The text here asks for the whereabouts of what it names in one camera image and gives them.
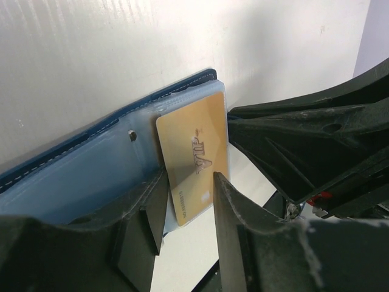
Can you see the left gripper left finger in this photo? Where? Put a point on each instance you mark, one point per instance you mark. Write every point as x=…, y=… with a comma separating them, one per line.
x=111, y=249

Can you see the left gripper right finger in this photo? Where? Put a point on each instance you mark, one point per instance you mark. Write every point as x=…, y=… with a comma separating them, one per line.
x=259, y=251

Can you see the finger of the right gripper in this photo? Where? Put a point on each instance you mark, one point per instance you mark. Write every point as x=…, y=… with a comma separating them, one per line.
x=328, y=149

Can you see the blue leather card holder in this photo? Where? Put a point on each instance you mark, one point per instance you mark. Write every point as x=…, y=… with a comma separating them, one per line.
x=102, y=164

